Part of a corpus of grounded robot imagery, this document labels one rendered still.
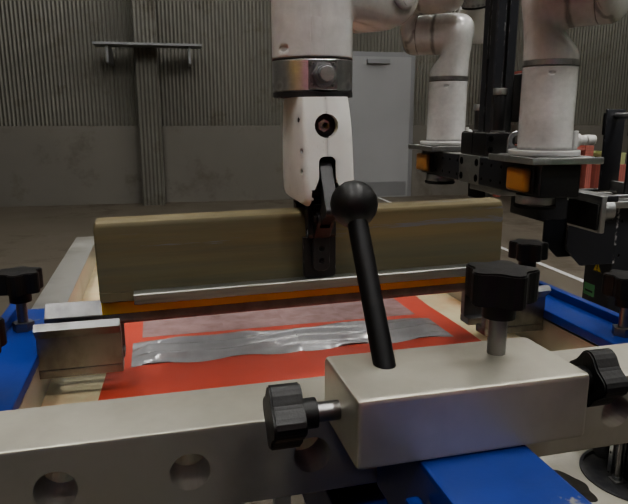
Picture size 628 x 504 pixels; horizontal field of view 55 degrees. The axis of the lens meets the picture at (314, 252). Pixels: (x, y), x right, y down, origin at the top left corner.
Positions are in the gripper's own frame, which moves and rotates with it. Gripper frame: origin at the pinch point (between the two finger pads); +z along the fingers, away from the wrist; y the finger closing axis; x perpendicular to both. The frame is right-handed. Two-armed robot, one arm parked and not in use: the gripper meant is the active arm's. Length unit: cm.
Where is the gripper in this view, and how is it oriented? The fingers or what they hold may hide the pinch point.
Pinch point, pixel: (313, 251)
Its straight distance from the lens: 60.7
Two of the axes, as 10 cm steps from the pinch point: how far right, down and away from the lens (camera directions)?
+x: -9.7, 0.6, -2.4
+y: -2.5, -2.2, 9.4
